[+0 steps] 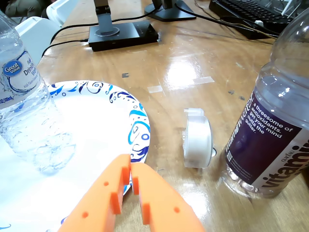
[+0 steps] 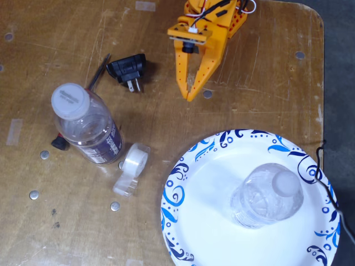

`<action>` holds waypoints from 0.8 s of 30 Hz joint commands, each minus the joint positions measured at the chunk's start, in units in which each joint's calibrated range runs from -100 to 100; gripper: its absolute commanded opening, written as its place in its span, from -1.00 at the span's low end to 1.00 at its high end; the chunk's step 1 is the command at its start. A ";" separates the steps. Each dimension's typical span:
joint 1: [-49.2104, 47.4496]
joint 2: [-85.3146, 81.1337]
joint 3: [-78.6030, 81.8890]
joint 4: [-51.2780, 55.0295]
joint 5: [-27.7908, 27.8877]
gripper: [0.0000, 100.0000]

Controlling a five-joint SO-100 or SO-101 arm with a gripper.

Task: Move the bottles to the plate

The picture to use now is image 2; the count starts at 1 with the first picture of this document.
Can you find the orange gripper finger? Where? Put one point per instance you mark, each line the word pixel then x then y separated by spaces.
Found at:
pixel 205 70
pixel 181 72

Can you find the vitaminwater bottle with white cap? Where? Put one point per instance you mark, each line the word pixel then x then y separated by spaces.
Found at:
pixel 83 130

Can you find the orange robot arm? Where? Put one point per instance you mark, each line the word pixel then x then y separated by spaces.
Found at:
pixel 192 7

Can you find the white paper plate blue pattern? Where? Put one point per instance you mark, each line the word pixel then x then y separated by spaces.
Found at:
pixel 210 235

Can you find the round metal disc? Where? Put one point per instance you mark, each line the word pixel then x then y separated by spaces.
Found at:
pixel 9 36
pixel 44 154
pixel 115 206
pixel 120 165
pixel 299 55
pixel 207 94
pixel 34 194

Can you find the black power plug adapter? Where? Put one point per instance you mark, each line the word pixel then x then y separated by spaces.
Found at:
pixel 126 66

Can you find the clear tape strip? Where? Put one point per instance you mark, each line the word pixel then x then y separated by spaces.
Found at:
pixel 145 5
pixel 14 132

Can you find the red and black screwdriver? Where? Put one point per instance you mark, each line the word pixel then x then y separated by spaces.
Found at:
pixel 100 70

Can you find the clear tape dispenser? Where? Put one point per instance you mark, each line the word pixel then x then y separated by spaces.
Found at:
pixel 134 162

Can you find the clear crinkled water bottle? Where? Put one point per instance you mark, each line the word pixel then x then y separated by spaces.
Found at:
pixel 263 199

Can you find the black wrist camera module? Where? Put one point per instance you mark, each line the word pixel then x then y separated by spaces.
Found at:
pixel 188 47

